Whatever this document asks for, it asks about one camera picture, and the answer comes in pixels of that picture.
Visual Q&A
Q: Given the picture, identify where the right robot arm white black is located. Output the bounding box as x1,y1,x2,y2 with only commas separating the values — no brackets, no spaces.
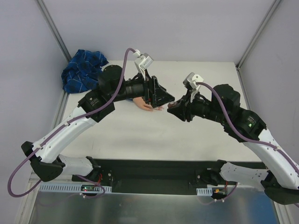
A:
167,84,299,206

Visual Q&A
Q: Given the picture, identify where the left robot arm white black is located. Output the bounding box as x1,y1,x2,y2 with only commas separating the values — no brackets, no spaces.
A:
21,65,175,182

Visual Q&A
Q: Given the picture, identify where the mannequin hand with nails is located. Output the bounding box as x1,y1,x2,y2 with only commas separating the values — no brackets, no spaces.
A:
133,97,164,112

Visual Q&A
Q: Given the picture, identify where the blue plaid cloth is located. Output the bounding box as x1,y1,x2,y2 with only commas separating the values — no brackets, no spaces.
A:
61,49,108,94

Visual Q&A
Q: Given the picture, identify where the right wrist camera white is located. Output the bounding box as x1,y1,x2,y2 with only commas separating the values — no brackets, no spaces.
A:
183,72,204,103

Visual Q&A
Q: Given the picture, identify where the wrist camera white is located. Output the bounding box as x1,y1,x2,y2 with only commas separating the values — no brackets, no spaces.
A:
183,72,204,103
133,49,154,77

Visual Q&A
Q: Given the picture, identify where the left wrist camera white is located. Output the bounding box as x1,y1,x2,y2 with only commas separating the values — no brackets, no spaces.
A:
133,49,154,77

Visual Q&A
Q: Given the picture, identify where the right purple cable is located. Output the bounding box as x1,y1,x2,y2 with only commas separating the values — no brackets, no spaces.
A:
196,82,299,175

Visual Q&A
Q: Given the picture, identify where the purple cable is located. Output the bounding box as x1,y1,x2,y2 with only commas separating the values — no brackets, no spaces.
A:
7,48,138,198
196,82,299,175

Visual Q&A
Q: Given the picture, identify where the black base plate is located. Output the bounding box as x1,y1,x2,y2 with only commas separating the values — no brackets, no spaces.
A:
44,157,248,194

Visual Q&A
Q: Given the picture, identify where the right white cable duct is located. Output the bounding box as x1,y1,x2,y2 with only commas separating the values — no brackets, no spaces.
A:
196,187,213,196

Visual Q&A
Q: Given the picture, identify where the white cable duct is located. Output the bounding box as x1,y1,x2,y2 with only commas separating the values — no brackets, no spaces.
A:
39,183,112,194
196,187,213,196

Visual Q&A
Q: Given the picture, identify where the right aluminium frame post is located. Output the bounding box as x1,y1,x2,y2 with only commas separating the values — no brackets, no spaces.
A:
235,0,283,71

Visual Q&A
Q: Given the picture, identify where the aluminium frame post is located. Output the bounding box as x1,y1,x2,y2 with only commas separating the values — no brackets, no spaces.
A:
36,0,71,62
235,0,283,71

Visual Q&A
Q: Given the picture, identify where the left white cable duct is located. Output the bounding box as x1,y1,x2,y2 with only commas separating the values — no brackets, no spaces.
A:
39,183,112,194

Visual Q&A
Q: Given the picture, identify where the left aluminium frame post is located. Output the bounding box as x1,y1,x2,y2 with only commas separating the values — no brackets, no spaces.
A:
36,0,71,62

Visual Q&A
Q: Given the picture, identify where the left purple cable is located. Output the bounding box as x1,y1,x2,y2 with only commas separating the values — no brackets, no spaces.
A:
7,48,138,198

